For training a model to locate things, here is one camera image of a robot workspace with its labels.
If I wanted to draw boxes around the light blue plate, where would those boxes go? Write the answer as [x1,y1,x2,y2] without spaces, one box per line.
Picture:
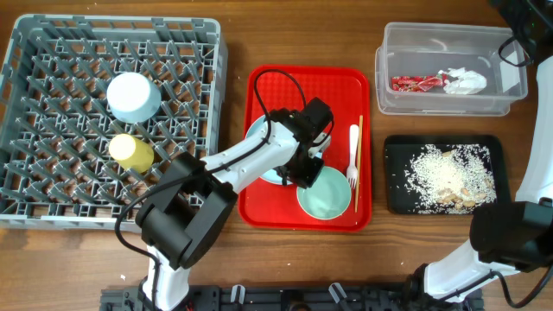
[244,114,324,187]

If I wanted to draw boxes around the red snack wrapper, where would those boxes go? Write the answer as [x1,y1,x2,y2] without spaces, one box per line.
[391,74,447,92]

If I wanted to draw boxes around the yellow cup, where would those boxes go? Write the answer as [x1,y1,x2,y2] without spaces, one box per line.
[108,134,155,173]

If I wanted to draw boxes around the white napkin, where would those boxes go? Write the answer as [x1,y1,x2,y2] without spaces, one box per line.
[438,67,487,95]

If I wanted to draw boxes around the white bowl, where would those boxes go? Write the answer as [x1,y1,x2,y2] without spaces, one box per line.
[106,73,162,124]

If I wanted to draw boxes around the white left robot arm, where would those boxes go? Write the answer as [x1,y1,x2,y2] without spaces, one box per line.
[136,98,334,310]

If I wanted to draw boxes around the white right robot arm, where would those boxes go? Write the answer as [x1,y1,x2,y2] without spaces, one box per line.
[401,0,552,310]

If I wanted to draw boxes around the clear plastic waste bin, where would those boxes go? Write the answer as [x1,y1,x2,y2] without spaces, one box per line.
[375,22,528,117]

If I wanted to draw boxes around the grey dishwasher rack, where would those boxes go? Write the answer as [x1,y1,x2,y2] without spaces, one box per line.
[1,14,228,230]

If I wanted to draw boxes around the white plastic fork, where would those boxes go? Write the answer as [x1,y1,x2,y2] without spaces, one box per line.
[346,124,359,188]

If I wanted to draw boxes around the red serving tray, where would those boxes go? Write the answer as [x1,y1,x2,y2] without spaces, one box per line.
[238,65,372,232]

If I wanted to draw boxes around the wooden chopstick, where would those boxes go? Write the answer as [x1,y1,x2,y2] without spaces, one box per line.
[354,115,364,213]

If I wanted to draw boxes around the black tray with rice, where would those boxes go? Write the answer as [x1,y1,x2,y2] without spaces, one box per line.
[384,135,511,215]

